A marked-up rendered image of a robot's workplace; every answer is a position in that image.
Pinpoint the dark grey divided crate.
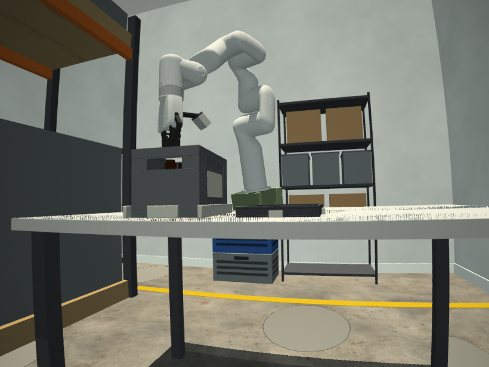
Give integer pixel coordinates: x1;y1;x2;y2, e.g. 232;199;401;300
131;145;227;218

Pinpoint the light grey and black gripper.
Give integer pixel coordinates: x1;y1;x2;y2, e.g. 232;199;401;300
157;94;184;147

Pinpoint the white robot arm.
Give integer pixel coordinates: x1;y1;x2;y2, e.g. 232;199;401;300
159;31;276;193

